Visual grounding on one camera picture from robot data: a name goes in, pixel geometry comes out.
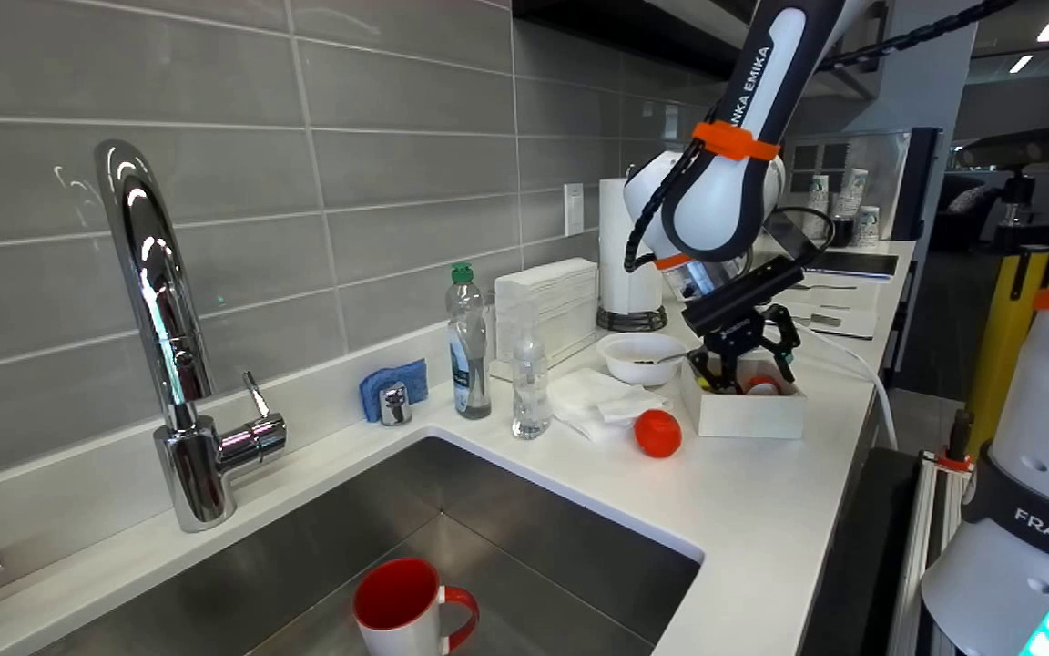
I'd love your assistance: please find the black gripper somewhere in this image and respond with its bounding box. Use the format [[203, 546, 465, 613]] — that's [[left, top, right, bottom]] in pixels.
[[695, 304, 805, 401]]

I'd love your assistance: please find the white plastic bowl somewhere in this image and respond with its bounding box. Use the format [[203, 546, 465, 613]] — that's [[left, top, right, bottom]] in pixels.
[[595, 331, 695, 389]]

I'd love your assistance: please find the red toy tomato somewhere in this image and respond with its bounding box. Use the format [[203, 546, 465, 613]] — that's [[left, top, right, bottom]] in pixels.
[[631, 405, 684, 465]]

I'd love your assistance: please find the white paper napkin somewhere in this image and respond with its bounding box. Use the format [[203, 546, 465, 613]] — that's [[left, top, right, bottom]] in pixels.
[[544, 365, 649, 450]]

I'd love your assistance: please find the small white bottle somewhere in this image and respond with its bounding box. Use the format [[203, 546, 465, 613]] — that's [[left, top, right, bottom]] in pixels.
[[805, 173, 836, 222], [839, 166, 870, 225]]

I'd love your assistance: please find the white folded napkin stack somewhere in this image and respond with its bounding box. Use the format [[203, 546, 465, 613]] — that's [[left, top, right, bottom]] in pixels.
[[491, 256, 600, 375]]

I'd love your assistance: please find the clear glass cup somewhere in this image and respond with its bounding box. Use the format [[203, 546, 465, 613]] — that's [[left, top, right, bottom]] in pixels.
[[508, 330, 559, 444]]

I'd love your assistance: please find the yellow pole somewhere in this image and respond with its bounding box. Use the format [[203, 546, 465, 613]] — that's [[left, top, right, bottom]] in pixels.
[[965, 246, 1049, 459]]

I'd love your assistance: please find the water bottle green cap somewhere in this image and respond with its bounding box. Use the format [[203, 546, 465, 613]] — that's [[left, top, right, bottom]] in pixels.
[[444, 261, 497, 423]]

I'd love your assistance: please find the stainless steel sink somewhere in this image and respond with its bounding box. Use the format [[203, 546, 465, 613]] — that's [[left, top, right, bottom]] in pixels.
[[28, 433, 707, 656]]

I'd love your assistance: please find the blue sponge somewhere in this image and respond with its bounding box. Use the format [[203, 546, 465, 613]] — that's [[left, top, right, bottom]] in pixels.
[[356, 358, 435, 426]]

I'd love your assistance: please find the small chrome sink stopper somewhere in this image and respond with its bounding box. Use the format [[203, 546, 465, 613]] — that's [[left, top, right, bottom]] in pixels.
[[376, 378, 417, 431]]

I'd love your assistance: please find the white mug red inside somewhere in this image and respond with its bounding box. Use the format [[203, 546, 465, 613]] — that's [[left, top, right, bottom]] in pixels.
[[350, 555, 485, 656]]

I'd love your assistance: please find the chrome kitchen faucet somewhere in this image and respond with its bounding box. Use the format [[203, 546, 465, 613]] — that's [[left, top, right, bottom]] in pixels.
[[92, 138, 293, 535]]

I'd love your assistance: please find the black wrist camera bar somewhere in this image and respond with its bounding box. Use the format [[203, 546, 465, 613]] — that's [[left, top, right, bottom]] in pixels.
[[679, 256, 814, 344]]

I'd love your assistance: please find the black wire towel holder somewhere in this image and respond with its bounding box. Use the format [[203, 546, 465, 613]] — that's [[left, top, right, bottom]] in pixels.
[[595, 304, 671, 335]]

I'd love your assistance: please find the white cable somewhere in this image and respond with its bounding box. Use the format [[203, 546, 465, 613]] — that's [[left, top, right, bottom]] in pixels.
[[810, 326, 905, 453]]

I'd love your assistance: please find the white wall outlet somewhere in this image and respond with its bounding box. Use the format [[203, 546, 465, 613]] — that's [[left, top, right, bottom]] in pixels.
[[561, 179, 586, 241]]

